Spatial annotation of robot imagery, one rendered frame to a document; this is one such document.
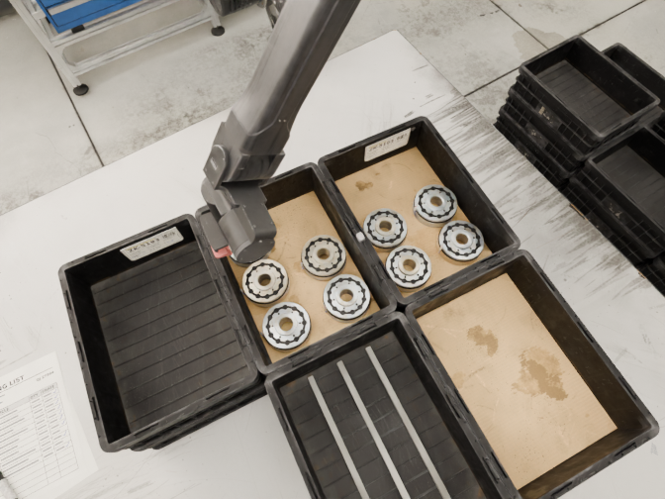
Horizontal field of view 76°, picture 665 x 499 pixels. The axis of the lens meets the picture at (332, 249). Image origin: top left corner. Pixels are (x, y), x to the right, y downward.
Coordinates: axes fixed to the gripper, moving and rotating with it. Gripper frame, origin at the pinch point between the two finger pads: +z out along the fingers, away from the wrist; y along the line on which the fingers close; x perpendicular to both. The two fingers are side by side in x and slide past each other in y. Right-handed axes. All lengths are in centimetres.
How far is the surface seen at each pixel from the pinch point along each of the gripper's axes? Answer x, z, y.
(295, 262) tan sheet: 1.2, 23.4, 8.6
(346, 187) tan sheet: 14.1, 23.8, 28.7
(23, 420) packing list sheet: -2, 37, -63
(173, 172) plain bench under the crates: 48, 39, -10
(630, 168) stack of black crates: -4, 67, 143
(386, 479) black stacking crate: -47, 21, 6
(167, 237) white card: 17.4, 18.0, -15.1
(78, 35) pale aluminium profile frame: 178, 86, -31
